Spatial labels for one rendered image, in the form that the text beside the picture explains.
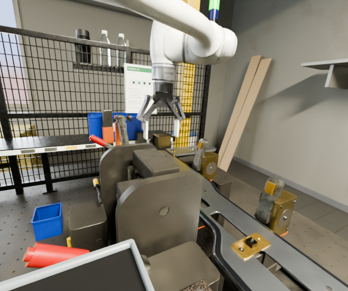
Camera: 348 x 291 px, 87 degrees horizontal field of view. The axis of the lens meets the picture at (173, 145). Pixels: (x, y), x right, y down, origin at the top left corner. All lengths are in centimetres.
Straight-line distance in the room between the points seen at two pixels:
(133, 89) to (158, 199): 104
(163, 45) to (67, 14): 271
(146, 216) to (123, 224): 3
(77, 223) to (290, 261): 41
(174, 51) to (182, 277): 60
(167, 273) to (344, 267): 86
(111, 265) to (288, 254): 38
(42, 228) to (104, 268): 78
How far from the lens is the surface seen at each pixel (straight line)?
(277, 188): 55
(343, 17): 326
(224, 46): 65
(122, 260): 20
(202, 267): 30
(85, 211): 40
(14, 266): 93
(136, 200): 25
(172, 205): 28
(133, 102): 125
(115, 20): 339
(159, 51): 69
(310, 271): 48
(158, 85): 69
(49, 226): 95
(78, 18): 332
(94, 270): 19
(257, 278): 42
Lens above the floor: 130
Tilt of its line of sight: 16 degrees down
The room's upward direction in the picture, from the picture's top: 3 degrees clockwise
